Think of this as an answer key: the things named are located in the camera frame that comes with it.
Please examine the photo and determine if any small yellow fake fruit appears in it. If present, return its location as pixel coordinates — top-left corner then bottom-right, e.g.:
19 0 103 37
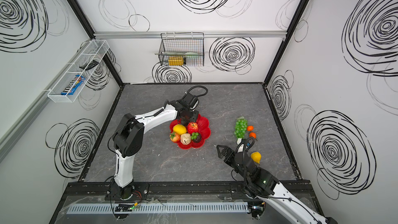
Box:
250 151 262 164

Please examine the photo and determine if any black fake avocado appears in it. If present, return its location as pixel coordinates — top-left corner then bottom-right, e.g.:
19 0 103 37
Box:
180 119 189 126

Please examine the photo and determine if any fake red apple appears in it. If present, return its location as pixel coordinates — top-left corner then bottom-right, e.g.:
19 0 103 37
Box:
187 122 199 134

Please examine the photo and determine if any yellow fake lemon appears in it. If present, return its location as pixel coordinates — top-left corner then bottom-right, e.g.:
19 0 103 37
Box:
173 124 188 135

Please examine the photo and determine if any red flower-shaped fruit bowl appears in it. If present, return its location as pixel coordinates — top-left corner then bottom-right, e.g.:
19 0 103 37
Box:
170 115 211 149

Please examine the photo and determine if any dark mangosteen with green calyx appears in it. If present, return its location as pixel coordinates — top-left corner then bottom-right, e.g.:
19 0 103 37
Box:
191 132 202 144

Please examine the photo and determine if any fake red strawberry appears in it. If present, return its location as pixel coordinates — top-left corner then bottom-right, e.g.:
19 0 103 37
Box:
170 132 180 143

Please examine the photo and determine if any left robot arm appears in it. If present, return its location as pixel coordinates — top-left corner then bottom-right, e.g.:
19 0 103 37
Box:
110 92 199 200

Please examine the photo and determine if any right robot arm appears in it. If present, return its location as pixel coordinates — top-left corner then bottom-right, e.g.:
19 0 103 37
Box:
216 145 337 224

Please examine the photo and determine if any green fake grape bunch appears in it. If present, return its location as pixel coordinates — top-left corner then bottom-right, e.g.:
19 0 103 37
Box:
234 116 248 139

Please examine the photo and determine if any yellow box in basket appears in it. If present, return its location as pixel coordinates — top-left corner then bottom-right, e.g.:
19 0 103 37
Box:
168 56 185 66

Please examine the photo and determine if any black remote control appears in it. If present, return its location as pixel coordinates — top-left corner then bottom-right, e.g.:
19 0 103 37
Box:
79 60 99 71

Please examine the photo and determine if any blue candy packet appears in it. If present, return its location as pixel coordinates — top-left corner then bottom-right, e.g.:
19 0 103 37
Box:
61 75 86 95

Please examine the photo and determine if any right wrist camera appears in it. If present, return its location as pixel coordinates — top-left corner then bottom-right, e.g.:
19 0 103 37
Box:
235 139 246 153

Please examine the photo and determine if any black wire wall basket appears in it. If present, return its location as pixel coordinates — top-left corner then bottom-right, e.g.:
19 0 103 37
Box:
155 32 205 67

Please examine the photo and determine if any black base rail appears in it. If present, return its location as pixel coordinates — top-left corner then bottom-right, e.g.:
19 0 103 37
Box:
65 180 315 201

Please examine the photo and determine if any grey slotted cable duct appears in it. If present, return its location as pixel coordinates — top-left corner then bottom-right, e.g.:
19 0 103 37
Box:
66 202 249 214

